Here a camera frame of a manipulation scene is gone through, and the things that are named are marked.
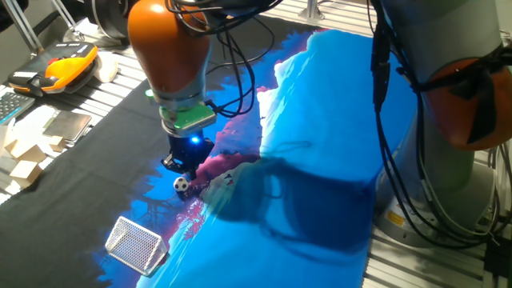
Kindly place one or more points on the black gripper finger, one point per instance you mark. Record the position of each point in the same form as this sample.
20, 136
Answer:
171, 164
191, 173

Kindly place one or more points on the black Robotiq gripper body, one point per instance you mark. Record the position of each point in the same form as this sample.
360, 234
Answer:
188, 152

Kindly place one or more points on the small black white soccer ball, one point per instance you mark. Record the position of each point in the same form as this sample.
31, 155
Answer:
181, 184

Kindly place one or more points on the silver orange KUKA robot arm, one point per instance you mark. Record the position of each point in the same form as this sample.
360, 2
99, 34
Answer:
168, 48

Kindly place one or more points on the dark sleeved forearm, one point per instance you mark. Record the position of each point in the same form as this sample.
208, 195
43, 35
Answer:
12, 12

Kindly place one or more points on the grey metal plate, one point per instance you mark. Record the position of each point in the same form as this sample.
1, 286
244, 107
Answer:
68, 126

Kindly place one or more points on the small wooden block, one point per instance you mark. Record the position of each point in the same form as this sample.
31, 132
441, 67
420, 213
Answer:
57, 143

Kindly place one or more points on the white foam lump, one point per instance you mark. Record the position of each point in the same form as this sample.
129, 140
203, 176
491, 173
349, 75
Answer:
106, 67

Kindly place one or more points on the blue black printed cloth mat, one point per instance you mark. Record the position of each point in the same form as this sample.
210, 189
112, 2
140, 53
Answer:
320, 100

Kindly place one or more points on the wooden cube block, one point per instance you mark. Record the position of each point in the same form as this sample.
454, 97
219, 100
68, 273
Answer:
25, 174
28, 152

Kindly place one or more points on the orange black teach pendant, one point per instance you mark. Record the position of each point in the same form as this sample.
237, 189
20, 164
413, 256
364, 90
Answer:
64, 68

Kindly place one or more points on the black computer keyboard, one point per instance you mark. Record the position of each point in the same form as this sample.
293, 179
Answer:
14, 106

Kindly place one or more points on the pale wooden block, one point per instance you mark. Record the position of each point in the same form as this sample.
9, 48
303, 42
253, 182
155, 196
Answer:
3, 140

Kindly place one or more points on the black box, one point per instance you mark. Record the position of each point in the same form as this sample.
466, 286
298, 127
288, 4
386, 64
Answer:
498, 258

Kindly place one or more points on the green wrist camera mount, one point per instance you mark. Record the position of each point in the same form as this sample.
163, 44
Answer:
192, 120

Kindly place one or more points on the aluminium frame bar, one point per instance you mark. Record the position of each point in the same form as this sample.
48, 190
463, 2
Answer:
66, 16
22, 26
312, 10

